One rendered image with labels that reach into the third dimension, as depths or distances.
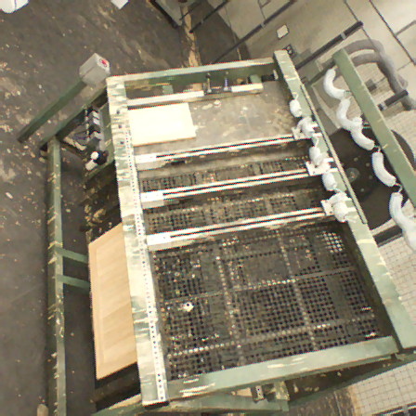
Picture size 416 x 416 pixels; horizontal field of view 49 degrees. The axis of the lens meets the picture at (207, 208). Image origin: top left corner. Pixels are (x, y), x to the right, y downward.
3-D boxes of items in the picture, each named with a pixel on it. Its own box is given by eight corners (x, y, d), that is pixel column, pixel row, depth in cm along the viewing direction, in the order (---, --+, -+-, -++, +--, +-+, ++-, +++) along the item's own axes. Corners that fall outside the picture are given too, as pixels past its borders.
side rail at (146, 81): (124, 87, 331) (123, 75, 322) (270, 69, 344) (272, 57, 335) (125, 93, 328) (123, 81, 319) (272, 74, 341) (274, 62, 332)
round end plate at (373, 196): (282, 161, 341) (382, 99, 307) (286, 163, 345) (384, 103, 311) (317, 253, 298) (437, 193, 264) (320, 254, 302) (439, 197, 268)
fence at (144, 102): (126, 105, 313) (126, 100, 310) (260, 87, 324) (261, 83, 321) (127, 110, 310) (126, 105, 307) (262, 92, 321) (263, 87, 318)
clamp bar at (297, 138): (136, 161, 285) (130, 134, 265) (316, 135, 299) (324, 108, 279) (137, 173, 279) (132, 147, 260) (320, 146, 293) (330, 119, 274)
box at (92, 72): (78, 68, 310) (95, 52, 303) (91, 78, 319) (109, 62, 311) (78, 80, 304) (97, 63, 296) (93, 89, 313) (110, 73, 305)
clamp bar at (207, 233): (147, 239, 254) (142, 215, 234) (347, 205, 268) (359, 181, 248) (149, 254, 248) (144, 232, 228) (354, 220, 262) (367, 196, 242)
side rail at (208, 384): (167, 386, 216) (166, 381, 207) (384, 342, 229) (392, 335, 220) (170, 404, 212) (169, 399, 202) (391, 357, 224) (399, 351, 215)
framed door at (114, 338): (91, 245, 311) (88, 244, 309) (149, 207, 287) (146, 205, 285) (99, 380, 261) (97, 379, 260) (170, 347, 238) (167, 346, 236)
